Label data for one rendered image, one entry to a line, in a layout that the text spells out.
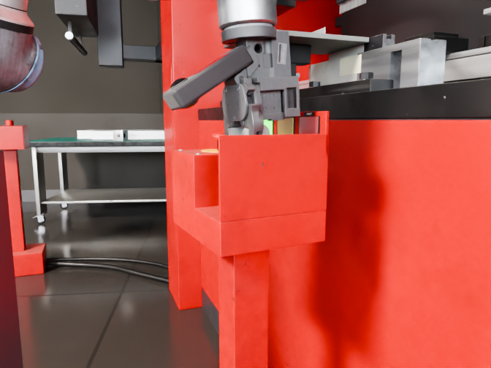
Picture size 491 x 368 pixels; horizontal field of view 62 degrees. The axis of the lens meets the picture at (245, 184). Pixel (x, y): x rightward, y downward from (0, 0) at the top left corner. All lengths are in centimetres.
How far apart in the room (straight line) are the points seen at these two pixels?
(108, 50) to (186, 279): 119
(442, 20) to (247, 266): 114
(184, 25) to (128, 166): 287
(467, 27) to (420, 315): 101
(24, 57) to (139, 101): 362
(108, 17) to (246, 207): 186
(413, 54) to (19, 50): 69
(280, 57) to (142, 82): 391
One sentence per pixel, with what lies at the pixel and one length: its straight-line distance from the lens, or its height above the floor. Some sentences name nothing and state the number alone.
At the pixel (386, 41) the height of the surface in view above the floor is 98.
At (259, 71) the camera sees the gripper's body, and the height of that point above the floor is 89.
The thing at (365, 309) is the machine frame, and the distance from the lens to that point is 76.
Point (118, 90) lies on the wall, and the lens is 447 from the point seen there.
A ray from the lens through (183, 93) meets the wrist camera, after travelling 49.
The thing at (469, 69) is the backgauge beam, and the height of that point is 94.
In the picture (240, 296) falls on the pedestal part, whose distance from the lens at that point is 63.
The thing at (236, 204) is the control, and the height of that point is 73.
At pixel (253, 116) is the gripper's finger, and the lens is 51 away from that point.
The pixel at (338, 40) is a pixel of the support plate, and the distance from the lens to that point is 91.
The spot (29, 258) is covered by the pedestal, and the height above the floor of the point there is 9.
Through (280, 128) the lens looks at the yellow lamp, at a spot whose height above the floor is 81.
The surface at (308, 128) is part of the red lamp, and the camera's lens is 59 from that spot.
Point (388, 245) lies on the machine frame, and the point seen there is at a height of 63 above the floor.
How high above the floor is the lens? 83
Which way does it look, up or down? 9 degrees down
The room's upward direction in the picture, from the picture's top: straight up
